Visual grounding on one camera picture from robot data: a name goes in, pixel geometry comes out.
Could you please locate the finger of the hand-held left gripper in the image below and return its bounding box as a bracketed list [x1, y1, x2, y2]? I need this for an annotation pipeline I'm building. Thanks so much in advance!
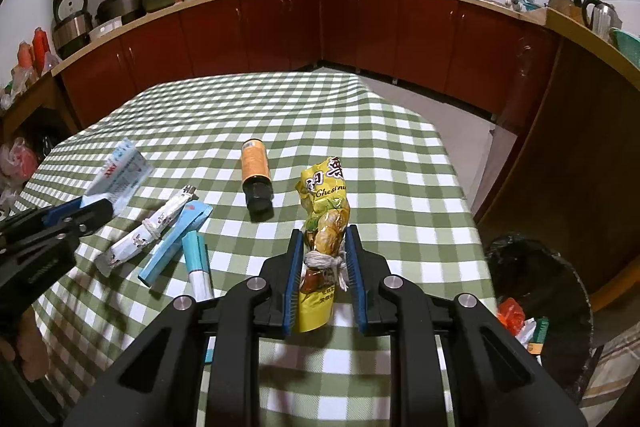
[0, 198, 113, 258]
[0, 201, 84, 236]

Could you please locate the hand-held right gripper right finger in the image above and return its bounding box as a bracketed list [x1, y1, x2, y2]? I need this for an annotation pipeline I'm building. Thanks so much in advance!
[344, 224, 588, 427]

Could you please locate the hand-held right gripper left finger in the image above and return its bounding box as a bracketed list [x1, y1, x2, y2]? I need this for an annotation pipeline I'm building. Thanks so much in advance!
[64, 228, 307, 427]

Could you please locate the yellow snack packet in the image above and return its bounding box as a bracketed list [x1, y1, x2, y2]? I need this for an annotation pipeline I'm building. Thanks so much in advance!
[295, 157, 351, 334]

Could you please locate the red plastic bag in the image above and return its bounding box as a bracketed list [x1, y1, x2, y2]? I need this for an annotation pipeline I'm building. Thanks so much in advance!
[496, 298, 526, 338]

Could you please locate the bin with black liner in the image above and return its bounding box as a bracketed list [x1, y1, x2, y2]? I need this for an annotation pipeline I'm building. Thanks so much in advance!
[482, 232, 596, 405]

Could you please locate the person's left hand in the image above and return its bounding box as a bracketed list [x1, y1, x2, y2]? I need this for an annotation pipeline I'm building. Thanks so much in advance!
[0, 307, 51, 383]

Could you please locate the blue white printed packet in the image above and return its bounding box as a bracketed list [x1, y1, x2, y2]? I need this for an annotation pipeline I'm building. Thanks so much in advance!
[84, 139, 152, 214]

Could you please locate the pink plastic bag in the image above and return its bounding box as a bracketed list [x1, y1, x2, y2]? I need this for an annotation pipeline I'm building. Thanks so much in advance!
[0, 137, 41, 188]

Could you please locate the light blue flat packet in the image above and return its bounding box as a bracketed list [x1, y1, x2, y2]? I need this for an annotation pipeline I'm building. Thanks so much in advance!
[138, 201, 213, 287]

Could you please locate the light blue white roll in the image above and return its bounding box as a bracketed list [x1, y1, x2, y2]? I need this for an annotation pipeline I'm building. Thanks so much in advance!
[181, 230, 216, 304]

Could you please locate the orange bottle with black cap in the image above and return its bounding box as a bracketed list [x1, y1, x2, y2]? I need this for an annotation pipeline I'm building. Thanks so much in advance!
[240, 138, 274, 217]

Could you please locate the green checked tablecloth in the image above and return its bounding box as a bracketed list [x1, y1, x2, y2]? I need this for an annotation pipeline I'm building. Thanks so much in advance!
[10, 72, 501, 427]

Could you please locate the orange-red plastic jug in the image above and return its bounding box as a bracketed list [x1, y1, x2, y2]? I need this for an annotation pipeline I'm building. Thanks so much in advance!
[32, 27, 48, 72]

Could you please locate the rice cooker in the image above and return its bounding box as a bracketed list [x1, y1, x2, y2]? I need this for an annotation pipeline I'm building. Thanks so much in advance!
[52, 0, 96, 58]

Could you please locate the large dark cooking pot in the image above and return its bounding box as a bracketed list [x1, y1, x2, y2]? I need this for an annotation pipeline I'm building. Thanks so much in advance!
[95, 0, 147, 28]

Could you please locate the red-brown kitchen cabinet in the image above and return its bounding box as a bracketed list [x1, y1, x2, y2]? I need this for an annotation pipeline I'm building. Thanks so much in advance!
[52, 0, 640, 308]

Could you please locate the striped cloth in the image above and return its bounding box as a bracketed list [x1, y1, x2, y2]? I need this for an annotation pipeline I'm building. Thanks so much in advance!
[582, 337, 640, 427]

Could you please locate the wooden cutting board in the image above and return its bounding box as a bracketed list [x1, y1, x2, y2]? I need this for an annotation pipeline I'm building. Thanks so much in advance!
[547, 0, 583, 25]

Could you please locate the white wrapper tied with string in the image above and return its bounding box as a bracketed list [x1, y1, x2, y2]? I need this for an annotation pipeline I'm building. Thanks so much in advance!
[96, 185, 198, 278]

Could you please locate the steel kettle with black handle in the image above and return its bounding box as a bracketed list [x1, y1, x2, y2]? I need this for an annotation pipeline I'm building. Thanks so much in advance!
[581, 0, 618, 42]

